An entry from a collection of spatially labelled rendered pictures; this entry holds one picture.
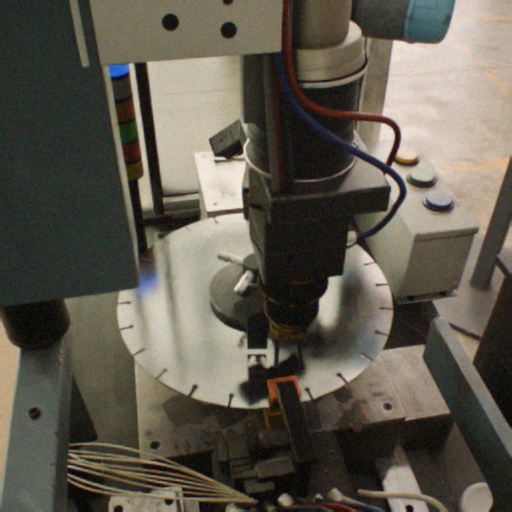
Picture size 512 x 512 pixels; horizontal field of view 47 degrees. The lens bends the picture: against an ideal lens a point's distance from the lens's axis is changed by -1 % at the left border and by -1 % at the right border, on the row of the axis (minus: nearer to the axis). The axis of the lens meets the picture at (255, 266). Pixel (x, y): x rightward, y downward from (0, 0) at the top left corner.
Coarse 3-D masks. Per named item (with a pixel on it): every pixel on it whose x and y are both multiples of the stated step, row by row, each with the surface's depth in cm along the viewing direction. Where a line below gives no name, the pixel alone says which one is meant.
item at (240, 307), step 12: (240, 300) 60; (252, 300) 61; (264, 300) 60; (240, 312) 60; (252, 312) 59; (264, 312) 60; (252, 324) 60; (264, 324) 61; (252, 336) 62; (264, 336) 62; (252, 348) 63; (264, 348) 63
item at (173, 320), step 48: (192, 240) 80; (240, 240) 80; (144, 288) 73; (192, 288) 73; (336, 288) 73; (384, 288) 73; (144, 336) 67; (192, 336) 67; (240, 336) 67; (336, 336) 67; (384, 336) 67; (192, 384) 62; (240, 384) 62; (336, 384) 62
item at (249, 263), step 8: (224, 256) 70; (232, 256) 70; (248, 256) 69; (240, 264) 69; (248, 264) 68; (256, 264) 68; (248, 272) 68; (256, 272) 68; (248, 280) 67; (256, 280) 69; (240, 288) 66
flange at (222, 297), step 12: (216, 276) 73; (228, 276) 73; (240, 276) 71; (216, 288) 72; (228, 288) 71; (252, 288) 69; (216, 300) 70; (228, 300) 70; (216, 312) 70; (228, 312) 69; (240, 324) 68
